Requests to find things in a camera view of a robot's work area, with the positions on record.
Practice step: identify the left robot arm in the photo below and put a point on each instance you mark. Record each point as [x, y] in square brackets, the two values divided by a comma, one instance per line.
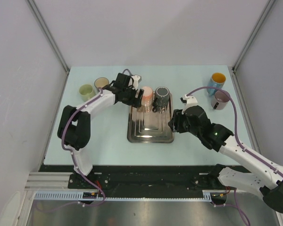
[74, 128]

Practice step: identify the left aluminium frame post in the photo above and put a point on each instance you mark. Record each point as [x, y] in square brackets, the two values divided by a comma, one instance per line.
[47, 33]

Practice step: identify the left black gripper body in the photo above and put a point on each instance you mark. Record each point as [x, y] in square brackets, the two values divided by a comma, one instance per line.
[129, 96]

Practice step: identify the purple mug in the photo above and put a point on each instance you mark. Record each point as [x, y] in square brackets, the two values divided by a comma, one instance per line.
[220, 99]

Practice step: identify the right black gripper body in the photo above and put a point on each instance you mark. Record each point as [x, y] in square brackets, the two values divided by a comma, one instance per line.
[192, 130]

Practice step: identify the blue butterfly mug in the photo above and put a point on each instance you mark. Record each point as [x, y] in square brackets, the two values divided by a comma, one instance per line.
[217, 80]

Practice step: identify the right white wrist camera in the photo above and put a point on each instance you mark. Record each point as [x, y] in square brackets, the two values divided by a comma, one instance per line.
[188, 101]

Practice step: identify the aluminium profile bar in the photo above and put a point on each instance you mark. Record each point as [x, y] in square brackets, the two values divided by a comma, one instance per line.
[47, 181]

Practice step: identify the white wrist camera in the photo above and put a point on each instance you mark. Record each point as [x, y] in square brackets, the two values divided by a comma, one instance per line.
[134, 81]
[188, 101]

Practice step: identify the dark grey mug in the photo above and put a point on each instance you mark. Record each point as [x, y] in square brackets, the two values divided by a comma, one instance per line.
[161, 99]

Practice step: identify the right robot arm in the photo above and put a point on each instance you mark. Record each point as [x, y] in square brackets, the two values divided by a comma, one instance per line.
[265, 178]

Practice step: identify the steel tray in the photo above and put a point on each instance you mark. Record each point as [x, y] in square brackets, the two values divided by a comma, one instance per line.
[146, 126]

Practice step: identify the pink orange mug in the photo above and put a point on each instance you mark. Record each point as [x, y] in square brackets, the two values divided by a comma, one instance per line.
[147, 97]

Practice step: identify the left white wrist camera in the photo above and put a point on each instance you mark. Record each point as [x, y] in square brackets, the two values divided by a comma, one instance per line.
[134, 81]

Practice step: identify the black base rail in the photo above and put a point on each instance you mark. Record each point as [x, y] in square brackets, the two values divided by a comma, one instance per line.
[148, 180]

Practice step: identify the white slotted cable duct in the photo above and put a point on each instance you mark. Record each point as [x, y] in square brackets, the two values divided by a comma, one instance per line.
[201, 196]

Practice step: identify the right aluminium frame post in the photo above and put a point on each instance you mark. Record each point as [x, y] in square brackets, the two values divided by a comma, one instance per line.
[254, 33]

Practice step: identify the green mug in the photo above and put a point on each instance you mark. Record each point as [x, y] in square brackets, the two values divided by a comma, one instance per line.
[86, 92]

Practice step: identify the cream mug black handle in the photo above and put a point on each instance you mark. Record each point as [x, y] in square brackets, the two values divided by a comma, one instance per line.
[100, 83]

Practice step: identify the aluminium frame post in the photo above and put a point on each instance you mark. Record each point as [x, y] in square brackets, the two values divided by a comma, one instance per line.
[47, 33]
[254, 33]

